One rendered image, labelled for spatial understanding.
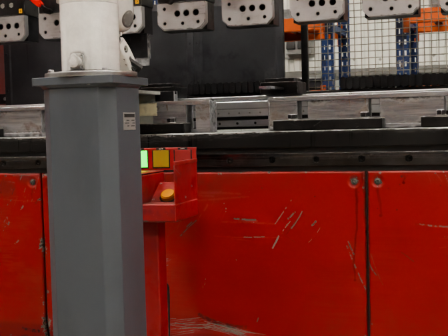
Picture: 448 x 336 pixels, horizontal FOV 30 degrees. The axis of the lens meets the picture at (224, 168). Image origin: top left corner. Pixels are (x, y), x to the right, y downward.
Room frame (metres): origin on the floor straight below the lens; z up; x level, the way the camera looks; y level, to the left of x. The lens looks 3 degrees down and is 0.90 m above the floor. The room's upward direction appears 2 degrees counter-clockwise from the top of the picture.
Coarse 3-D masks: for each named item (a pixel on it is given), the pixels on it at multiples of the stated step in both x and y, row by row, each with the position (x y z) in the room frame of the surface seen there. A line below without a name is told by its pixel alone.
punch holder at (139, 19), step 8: (144, 0) 2.51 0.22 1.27; (152, 0) 2.56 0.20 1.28; (136, 8) 2.49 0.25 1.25; (144, 8) 2.50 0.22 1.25; (152, 8) 2.56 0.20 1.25; (136, 16) 2.49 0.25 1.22; (144, 16) 2.50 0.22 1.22; (136, 24) 2.49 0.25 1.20; (144, 24) 2.50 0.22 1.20; (152, 24) 2.56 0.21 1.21; (128, 32) 2.50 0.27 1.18; (136, 32) 2.49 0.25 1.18; (144, 32) 2.51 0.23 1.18; (152, 32) 2.56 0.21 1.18
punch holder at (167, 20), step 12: (180, 0) 2.45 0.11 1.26; (192, 0) 2.43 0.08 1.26; (204, 0) 2.42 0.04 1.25; (168, 12) 2.46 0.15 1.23; (180, 12) 2.44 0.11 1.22; (192, 12) 2.43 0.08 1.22; (204, 12) 2.42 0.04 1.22; (168, 24) 2.46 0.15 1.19; (180, 24) 2.44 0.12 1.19; (192, 24) 2.43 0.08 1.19; (204, 24) 2.43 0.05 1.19
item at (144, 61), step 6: (120, 36) 2.55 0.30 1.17; (126, 36) 2.54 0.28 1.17; (132, 36) 2.53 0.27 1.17; (138, 36) 2.53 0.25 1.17; (144, 36) 2.52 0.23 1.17; (132, 42) 2.53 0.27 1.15; (138, 42) 2.53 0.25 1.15; (144, 42) 2.52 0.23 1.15; (132, 48) 2.54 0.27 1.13; (138, 48) 2.53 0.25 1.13; (144, 48) 2.52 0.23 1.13; (150, 48) 2.54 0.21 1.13; (138, 54) 2.53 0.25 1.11; (144, 54) 2.52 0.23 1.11; (150, 54) 2.53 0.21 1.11; (138, 60) 2.54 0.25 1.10; (144, 60) 2.53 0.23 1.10; (132, 66) 2.55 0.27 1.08
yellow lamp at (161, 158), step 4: (156, 152) 2.22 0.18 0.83; (160, 152) 2.22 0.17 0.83; (164, 152) 2.22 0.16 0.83; (168, 152) 2.21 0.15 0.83; (156, 156) 2.22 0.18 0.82; (160, 156) 2.22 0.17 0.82; (164, 156) 2.22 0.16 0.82; (168, 156) 2.21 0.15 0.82; (156, 160) 2.22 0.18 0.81; (160, 160) 2.22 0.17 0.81; (164, 160) 2.22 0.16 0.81; (168, 160) 2.21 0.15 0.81; (156, 164) 2.22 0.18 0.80; (160, 164) 2.22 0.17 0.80; (164, 164) 2.22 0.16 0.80; (168, 164) 2.21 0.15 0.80
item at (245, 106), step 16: (256, 96) 2.65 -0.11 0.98; (272, 96) 2.63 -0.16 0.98; (288, 96) 2.62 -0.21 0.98; (224, 112) 2.69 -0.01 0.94; (240, 112) 2.67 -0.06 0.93; (256, 112) 2.65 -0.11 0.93; (304, 112) 2.60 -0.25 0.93; (224, 128) 2.70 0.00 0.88; (240, 128) 2.68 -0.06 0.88; (256, 128) 2.66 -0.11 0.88
